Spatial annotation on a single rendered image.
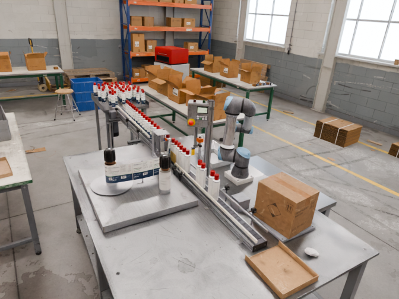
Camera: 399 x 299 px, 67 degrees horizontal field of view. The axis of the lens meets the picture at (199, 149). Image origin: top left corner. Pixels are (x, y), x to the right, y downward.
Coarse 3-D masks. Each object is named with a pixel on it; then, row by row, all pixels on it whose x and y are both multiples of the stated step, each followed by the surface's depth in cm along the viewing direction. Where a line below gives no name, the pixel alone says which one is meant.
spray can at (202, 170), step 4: (204, 164) 222; (200, 168) 224; (204, 168) 223; (200, 172) 224; (204, 172) 224; (200, 176) 225; (204, 176) 225; (200, 180) 227; (204, 180) 227; (200, 184) 228; (204, 184) 228; (204, 188) 230
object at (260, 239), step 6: (192, 174) 248; (222, 204) 212; (228, 210) 206; (234, 216) 201; (234, 222) 195; (240, 222) 195; (246, 228) 190; (252, 234) 185; (258, 234) 185; (252, 240) 180; (258, 240) 181; (264, 240) 181
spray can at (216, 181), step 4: (216, 176) 208; (216, 180) 209; (216, 184) 209; (212, 188) 213; (216, 188) 210; (212, 192) 214; (216, 192) 212; (212, 196) 215; (216, 196) 214; (216, 200) 215
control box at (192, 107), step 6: (192, 102) 228; (198, 102) 229; (192, 108) 227; (192, 114) 230; (198, 114) 229; (204, 114) 229; (192, 120) 231; (198, 120) 231; (204, 120) 231; (192, 126) 234; (198, 126) 233; (204, 126) 233
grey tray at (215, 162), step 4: (212, 148) 297; (212, 152) 298; (216, 152) 295; (200, 156) 283; (212, 156) 292; (216, 156) 292; (212, 160) 284; (216, 160) 284; (220, 160) 284; (212, 164) 268; (216, 164) 270; (220, 164) 273; (224, 164) 276; (228, 164) 278; (212, 168) 269
